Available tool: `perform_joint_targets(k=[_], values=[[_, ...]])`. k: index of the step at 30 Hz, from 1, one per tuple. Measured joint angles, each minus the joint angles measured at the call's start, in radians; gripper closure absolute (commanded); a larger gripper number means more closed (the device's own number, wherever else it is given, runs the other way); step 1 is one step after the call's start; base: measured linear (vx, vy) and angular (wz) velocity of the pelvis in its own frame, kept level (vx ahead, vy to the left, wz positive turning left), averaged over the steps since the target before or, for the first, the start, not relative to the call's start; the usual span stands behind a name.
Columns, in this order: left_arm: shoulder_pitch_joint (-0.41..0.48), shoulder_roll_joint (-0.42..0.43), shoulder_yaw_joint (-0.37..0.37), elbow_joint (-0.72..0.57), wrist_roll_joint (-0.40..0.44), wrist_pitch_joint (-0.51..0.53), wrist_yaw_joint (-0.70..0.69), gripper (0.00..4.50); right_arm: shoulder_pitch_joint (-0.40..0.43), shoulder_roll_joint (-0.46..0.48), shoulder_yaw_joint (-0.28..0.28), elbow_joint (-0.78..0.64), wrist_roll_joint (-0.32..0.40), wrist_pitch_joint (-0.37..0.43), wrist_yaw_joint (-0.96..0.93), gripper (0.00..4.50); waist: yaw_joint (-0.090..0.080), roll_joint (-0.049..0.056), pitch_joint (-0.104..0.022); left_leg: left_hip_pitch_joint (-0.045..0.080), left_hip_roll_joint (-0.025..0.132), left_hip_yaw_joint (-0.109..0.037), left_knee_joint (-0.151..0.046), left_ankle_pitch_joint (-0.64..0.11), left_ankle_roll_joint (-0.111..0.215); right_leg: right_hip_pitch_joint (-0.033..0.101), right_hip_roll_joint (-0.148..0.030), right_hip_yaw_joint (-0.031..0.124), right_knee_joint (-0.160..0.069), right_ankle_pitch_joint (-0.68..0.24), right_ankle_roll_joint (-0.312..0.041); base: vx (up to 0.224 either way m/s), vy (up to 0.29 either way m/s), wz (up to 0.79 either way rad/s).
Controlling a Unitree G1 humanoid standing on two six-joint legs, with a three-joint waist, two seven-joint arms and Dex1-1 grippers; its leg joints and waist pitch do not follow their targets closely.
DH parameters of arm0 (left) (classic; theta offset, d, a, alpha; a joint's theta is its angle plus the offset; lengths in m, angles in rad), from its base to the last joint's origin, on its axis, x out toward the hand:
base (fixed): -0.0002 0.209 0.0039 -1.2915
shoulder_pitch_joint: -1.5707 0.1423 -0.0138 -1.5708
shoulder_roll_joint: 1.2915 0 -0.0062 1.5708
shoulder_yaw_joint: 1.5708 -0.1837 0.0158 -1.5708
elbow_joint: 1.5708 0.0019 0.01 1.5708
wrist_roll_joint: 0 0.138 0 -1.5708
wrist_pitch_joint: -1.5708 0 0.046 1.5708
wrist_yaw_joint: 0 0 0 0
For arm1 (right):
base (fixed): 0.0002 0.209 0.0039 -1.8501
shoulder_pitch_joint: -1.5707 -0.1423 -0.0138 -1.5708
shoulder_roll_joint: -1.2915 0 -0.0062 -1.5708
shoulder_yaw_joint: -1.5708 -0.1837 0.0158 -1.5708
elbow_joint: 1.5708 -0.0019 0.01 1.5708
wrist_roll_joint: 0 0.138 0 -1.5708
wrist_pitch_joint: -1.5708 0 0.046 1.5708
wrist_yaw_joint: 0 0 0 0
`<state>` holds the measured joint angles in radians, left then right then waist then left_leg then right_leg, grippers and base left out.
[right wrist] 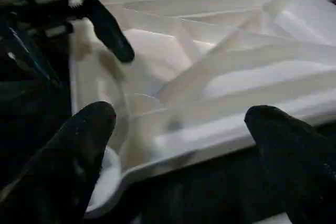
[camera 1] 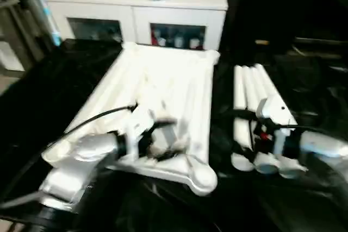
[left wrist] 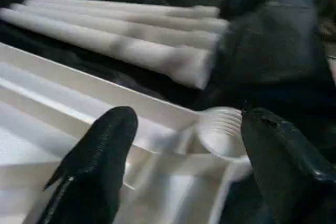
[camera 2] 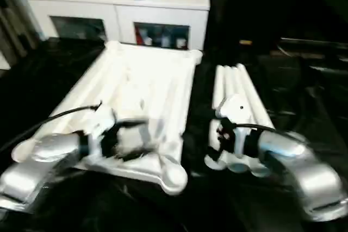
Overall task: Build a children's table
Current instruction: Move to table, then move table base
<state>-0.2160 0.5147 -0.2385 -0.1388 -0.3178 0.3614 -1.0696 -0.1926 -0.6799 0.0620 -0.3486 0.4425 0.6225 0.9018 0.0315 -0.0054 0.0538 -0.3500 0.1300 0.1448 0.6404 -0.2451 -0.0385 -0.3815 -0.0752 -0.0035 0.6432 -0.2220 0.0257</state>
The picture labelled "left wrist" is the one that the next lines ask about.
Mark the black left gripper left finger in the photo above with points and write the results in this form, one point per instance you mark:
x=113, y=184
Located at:
x=97, y=171

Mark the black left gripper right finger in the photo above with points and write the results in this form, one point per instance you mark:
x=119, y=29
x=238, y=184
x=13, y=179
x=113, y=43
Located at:
x=289, y=182

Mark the white plastic table top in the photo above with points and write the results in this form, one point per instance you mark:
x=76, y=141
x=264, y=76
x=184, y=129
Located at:
x=63, y=124

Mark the white plastic table leg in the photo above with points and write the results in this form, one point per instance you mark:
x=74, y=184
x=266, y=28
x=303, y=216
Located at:
x=131, y=6
x=131, y=17
x=131, y=29
x=131, y=51

